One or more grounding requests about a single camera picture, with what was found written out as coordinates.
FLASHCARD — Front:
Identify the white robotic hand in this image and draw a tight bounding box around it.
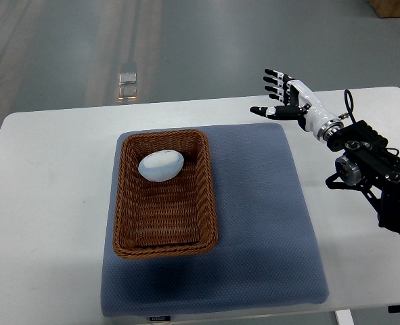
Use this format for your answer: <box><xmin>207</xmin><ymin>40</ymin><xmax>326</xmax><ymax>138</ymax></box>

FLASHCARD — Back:
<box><xmin>250</xmin><ymin>68</ymin><xmax>344</xmax><ymax>139</ymax></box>

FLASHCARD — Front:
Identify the blue white plush toy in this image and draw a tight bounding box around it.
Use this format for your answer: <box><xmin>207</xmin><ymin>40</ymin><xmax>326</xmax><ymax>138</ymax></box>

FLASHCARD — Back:
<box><xmin>138</xmin><ymin>150</ymin><xmax>184</xmax><ymax>182</ymax></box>

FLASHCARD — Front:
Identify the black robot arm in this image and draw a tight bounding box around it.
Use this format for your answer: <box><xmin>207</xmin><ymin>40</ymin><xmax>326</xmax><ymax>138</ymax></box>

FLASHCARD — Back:
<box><xmin>250</xmin><ymin>69</ymin><xmax>400</xmax><ymax>235</ymax></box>

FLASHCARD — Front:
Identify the brown wicker basket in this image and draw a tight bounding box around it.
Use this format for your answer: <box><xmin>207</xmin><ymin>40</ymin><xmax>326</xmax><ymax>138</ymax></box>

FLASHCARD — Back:
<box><xmin>112</xmin><ymin>129</ymin><xmax>218</xmax><ymax>259</ymax></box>

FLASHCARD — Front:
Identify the wooden box corner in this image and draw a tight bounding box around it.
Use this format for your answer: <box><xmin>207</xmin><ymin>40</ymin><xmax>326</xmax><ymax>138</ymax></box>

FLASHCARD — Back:
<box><xmin>369</xmin><ymin>0</ymin><xmax>400</xmax><ymax>18</ymax></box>

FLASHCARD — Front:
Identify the metal floor socket plate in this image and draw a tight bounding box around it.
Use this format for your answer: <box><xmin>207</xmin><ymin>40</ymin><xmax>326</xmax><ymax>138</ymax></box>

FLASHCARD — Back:
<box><xmin>118</xmin><ymin>72</ymin><xmax>137</xmax><ymax>100</ymax></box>

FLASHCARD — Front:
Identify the blue quilted mat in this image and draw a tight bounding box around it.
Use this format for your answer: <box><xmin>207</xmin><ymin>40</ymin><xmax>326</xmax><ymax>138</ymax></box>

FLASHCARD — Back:
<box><xmin>101</xmin><ymin>123</ymin><xmax>329</xmax><ymax>317</ymax></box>

